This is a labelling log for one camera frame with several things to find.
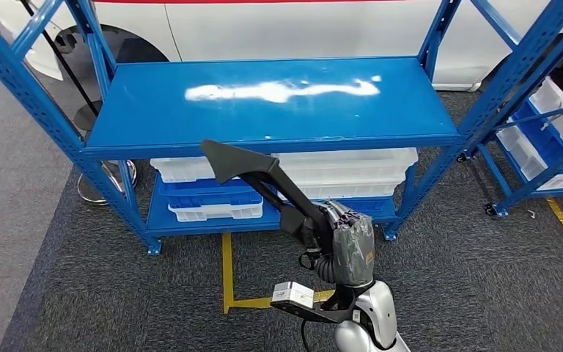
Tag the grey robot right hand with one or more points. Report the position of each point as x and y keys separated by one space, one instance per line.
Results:
x=354 y=252

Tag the wide blue plastic bin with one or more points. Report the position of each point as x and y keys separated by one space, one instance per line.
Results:
x=383 y=206

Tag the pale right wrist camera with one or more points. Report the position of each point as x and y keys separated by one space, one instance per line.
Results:
x=291 y=295

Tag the thin black pole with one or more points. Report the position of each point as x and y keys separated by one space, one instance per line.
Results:
x=88 y=119

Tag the black plastic plate frame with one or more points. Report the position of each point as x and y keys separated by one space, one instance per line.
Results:
x=238 y=163

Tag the blue metal shelving rack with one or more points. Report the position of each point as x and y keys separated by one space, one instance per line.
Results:
x=494 y=175
x=165 y=111

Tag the small white floor scrap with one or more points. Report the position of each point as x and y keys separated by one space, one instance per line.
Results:
x=530 y=213

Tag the wide white plastic bin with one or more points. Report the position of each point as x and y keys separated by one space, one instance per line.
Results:
x=349 y=165
x=349 y=191

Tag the black camera bracket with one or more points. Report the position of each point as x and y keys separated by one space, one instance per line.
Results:
x=320 y=313

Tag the white car with red stripe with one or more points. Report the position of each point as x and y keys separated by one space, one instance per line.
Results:
x=286 y=34

